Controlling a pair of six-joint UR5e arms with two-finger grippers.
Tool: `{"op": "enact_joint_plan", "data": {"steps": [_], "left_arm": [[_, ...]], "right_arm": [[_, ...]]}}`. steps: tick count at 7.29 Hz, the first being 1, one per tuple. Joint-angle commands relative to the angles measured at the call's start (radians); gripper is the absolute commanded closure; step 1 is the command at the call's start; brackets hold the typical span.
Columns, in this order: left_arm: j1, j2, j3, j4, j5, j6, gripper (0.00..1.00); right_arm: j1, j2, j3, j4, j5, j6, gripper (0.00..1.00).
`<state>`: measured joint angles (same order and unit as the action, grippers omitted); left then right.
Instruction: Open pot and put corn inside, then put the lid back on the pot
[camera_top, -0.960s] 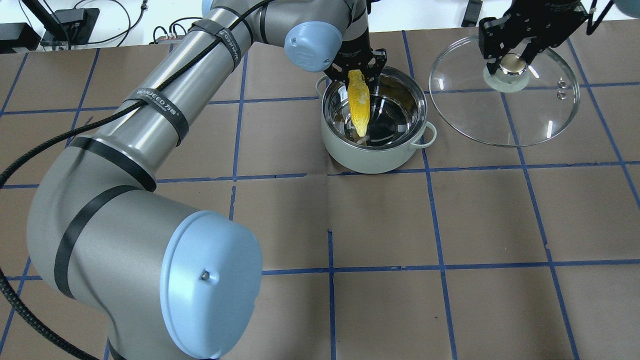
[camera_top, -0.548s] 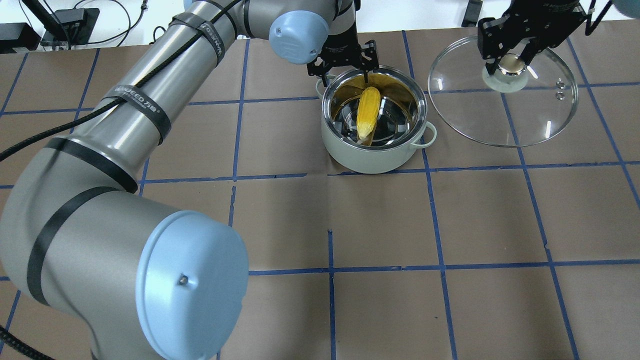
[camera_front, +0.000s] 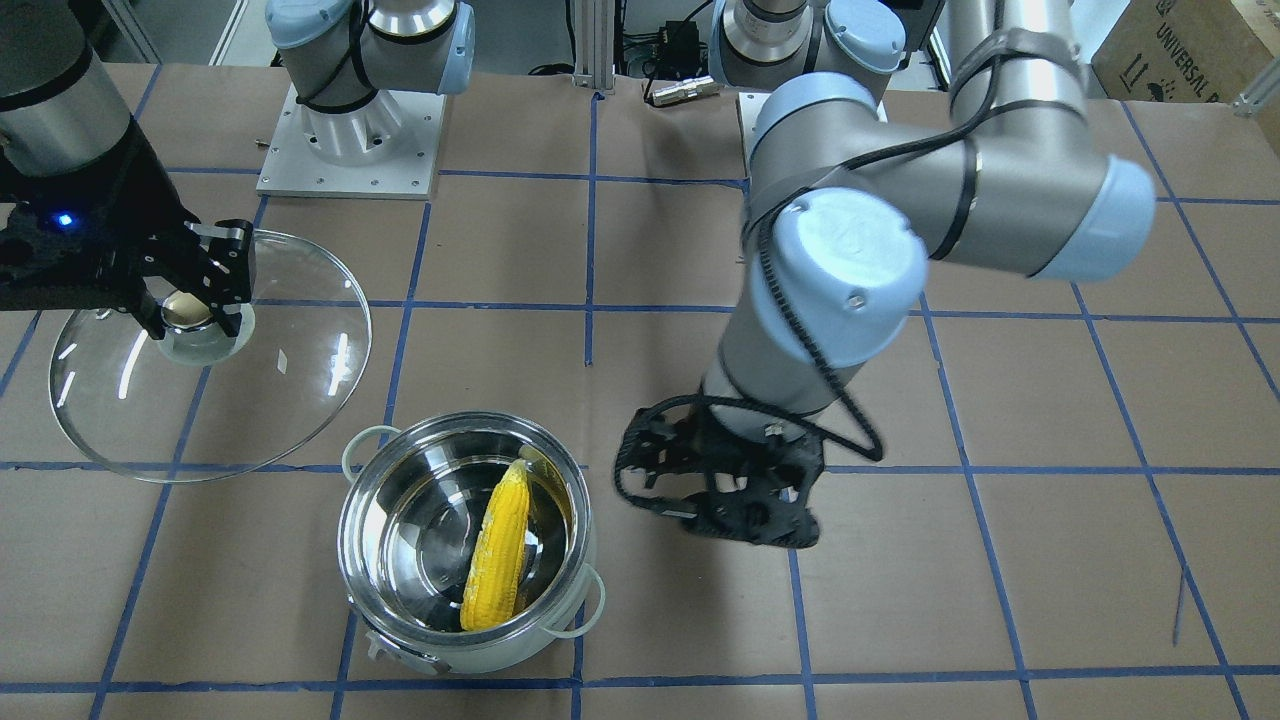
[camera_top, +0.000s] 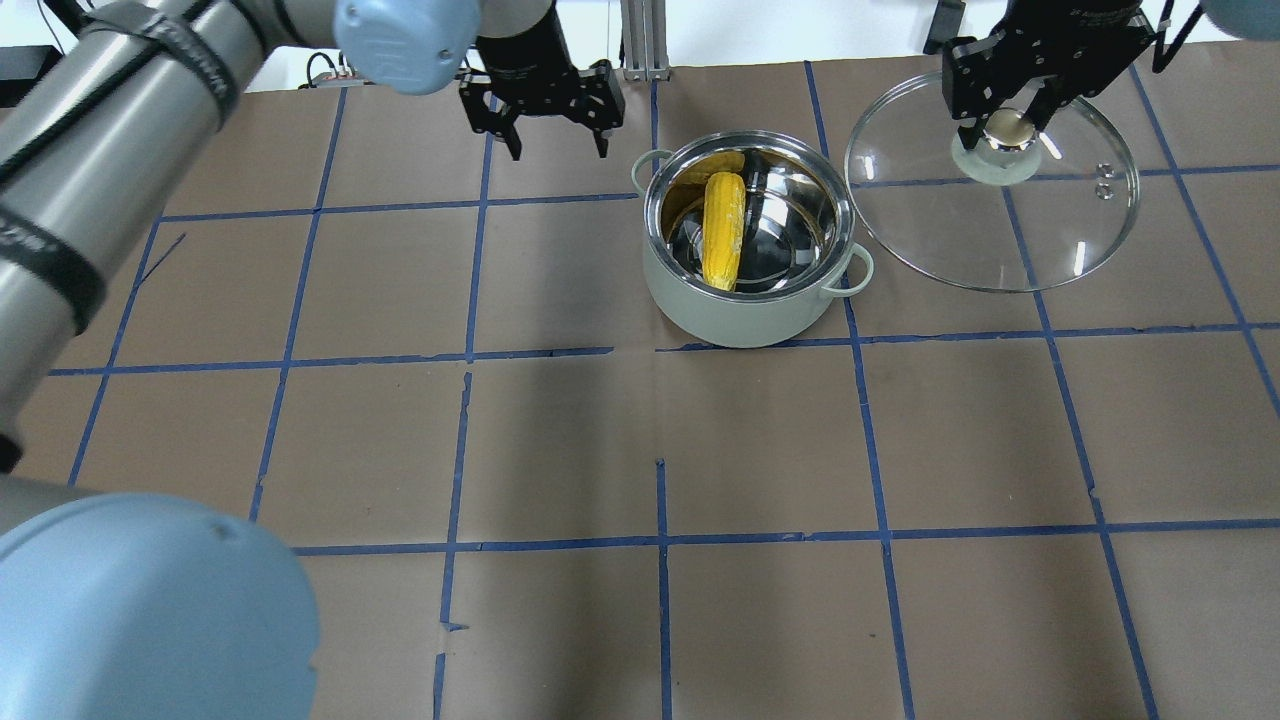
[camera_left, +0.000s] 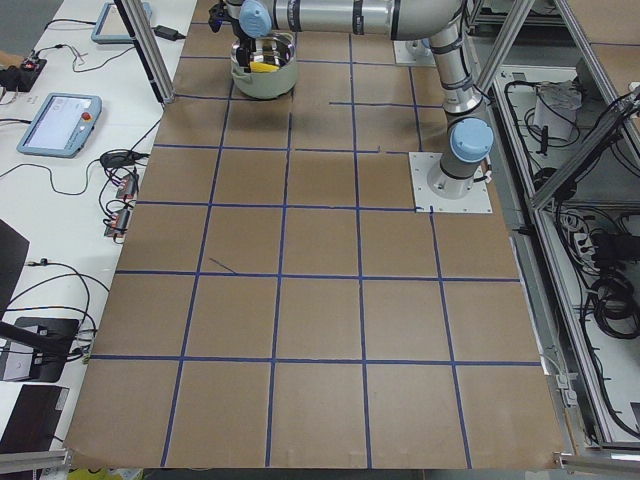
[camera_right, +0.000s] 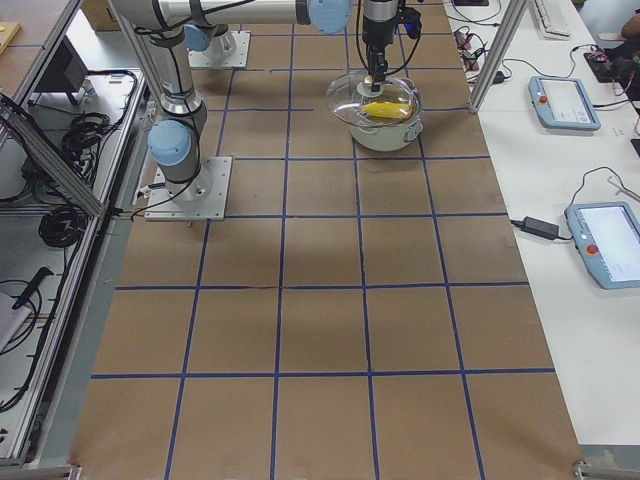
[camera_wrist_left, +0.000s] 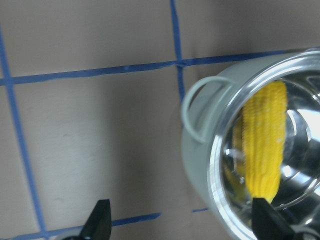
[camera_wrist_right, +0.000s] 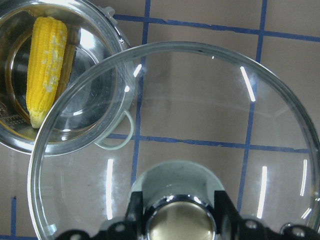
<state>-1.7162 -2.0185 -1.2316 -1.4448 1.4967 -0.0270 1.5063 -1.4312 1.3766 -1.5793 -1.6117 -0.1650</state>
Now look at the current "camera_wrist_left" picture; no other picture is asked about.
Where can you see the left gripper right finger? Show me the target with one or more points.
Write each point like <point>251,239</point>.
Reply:
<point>268,224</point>

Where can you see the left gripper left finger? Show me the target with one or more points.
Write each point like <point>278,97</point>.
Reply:
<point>98,225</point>

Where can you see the yellow corn cob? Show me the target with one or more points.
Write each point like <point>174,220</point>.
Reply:
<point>258,142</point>

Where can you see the pale green metal pot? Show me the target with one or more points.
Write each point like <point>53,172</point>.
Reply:
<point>210,110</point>

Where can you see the brown paper table cover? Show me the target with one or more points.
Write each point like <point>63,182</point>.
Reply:
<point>90,94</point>

